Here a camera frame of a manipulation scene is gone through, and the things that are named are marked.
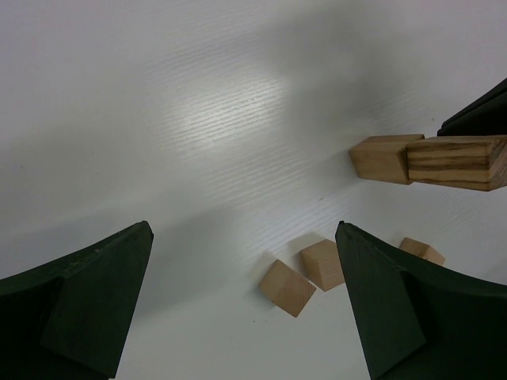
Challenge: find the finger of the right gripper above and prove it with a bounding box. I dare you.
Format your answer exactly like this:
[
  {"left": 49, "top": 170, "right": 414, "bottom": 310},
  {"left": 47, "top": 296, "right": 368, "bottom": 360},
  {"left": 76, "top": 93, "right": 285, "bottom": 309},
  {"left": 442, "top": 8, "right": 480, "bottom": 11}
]
[{"left": 436, "top": 79, "right": 507, "bottom": 137}]

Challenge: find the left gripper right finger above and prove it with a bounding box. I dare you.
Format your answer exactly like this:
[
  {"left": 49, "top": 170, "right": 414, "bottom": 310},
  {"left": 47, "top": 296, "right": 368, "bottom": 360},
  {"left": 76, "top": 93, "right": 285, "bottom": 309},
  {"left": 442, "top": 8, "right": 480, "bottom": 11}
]
[{"left": 335, "top": 221, "right": 506, "bottom": 379}]

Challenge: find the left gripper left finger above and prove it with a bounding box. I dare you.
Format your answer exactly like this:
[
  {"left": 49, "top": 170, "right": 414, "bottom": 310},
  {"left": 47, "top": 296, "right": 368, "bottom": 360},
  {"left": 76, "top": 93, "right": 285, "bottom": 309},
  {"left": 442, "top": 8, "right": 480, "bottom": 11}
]
[{"left": 1, "top": 221, "right": 154, "bottom": 379}]

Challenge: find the long dark wood block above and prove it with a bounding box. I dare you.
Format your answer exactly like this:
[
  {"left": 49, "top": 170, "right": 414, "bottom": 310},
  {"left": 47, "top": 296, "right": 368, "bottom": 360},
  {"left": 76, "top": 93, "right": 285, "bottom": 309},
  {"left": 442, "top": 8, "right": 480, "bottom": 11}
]
[{"left": 349, "top": 134, "right": 425, "bottom": 185}]

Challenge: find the light wood cube with letter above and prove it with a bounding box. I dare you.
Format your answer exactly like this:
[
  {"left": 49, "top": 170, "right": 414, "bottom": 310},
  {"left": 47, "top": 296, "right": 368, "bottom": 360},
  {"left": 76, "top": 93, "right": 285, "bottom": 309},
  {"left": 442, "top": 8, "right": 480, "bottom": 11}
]
[{"left": 300, "top": 239, "right": 345, "bottom": 291}]

